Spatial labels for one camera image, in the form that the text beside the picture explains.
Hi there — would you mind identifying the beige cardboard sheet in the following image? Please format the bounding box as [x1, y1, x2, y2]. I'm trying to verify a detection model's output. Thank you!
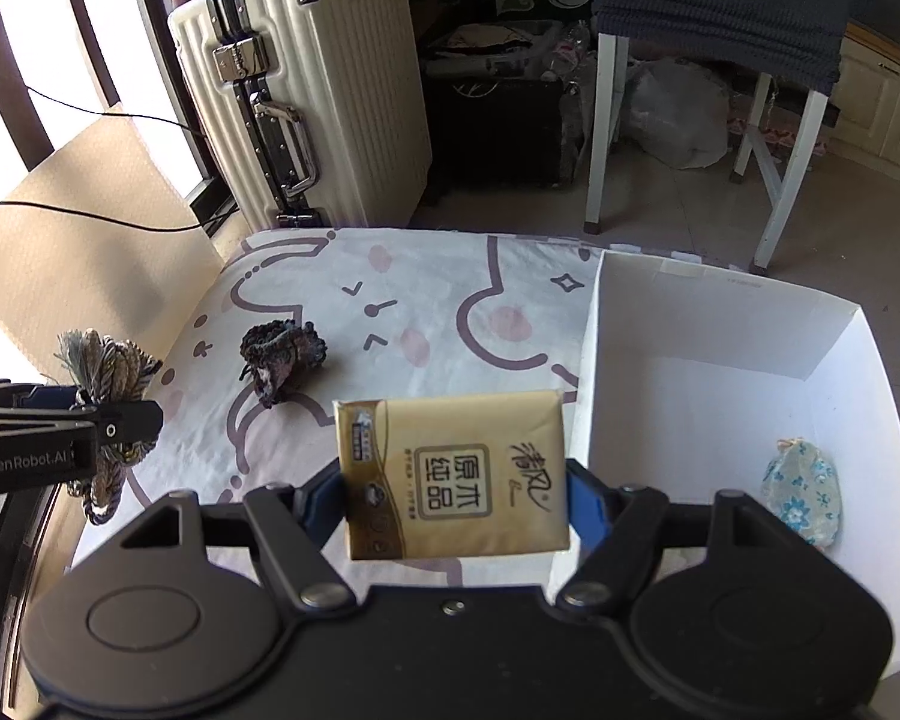
[0, 103, 226, 383]

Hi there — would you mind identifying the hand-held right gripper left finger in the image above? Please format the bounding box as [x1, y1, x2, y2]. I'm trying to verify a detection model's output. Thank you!
[120, 469, 346, 610]

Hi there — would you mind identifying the blue floral fabric pouch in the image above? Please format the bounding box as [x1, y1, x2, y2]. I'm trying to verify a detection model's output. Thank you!
[759, 437, 842, 548]

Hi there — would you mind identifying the white printed blanket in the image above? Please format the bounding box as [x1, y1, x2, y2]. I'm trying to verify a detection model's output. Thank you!
[67, 227, 608, 586]

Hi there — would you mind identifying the black cable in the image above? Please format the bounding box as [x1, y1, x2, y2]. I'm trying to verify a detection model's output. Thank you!
[0, 200, 207, 232]
[0, 52, 215, 147]

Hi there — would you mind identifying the grey beige tassel bundle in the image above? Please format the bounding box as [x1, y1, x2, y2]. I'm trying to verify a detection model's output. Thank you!
[54, 328, 164, 526]

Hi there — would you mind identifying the yellow tissue pack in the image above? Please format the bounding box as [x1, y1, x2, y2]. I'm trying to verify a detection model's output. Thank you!
[332, 388, 571, 562]

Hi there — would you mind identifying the translucent plastic bag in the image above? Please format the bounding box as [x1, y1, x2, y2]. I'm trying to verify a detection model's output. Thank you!
[619, 56, 736, 170]

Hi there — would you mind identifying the white wooden chair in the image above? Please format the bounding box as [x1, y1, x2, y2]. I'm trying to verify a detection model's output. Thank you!
[581, 30, 830, 275]

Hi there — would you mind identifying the dark knit chair cover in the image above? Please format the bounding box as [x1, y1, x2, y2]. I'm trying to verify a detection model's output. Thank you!
[591, 0, 852, 95]

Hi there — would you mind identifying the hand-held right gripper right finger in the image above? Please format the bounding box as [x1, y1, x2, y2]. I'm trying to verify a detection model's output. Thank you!
[555, 459, 785, 612]

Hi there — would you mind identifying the white cardboard box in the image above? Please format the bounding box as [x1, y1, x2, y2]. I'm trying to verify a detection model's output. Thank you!
[566, 250, 900, 698]

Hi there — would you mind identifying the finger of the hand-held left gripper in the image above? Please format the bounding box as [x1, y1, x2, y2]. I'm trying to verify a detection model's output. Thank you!
[0, 401, 164, 500]
[0, 379, 87, 410]

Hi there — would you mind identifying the cream ribbed suitcase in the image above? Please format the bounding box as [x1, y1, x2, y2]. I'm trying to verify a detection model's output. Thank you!
[166, 0, 434, 233]

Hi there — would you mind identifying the brown window frame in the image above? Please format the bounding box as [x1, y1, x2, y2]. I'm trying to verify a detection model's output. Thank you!
[0, 0, 218, 233]

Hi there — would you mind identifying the cream cabinet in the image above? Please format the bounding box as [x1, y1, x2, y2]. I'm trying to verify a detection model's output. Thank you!
[825, 19, 900, 185]

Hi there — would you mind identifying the dark purple scrunchie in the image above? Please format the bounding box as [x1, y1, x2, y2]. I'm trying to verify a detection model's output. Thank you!
[238, 319, 329, 407]

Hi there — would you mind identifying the pink patterned rug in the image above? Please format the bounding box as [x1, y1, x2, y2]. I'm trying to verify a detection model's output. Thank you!
[724, 101, 841, 158]

